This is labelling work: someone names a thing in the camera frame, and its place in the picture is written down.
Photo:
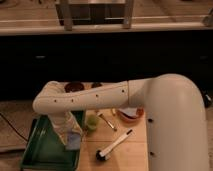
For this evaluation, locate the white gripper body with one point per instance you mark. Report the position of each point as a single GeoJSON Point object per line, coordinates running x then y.
{"type": "Point", "coordinates": [65, 124]}

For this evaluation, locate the blue sponge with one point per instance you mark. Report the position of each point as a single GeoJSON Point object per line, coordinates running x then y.
{"type": "Point", "coordinates": [73, 141]}

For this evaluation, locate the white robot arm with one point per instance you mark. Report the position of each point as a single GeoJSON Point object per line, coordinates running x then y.
{"type": "Point", "coordinates": [177, 138]}

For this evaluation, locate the green plastic tray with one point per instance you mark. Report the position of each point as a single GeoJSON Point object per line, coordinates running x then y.
{"type": "Point", "coordinates": [45, 150]}

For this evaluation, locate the green plastic cup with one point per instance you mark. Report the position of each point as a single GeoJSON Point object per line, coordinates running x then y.
{"type": "Point", "coordinates": [92, 122]}

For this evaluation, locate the dark red bowl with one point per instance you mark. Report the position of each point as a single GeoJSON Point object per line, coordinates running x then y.
{"type": "Point", "coordinates": [74, 86]}

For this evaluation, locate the small metal cup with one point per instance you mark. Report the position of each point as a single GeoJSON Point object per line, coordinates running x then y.
{"type": "Point", "coordinates": [96, 84]}

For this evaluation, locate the white dish brush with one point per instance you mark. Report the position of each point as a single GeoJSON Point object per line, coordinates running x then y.
{"type": "Point", "coordinates": [103, 155]}

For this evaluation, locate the orange bowl with cloth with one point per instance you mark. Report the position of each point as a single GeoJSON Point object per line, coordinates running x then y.
{"type": "Point", "coordinates": [130, 114]}

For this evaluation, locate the black floor device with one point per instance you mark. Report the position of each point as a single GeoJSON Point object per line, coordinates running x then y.
{"type": "Point", "coordinates": [207, 100]}

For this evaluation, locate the wooden stool frame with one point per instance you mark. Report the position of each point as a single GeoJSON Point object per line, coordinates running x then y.
{"type": "Point", "coordinates": [94, 12]}

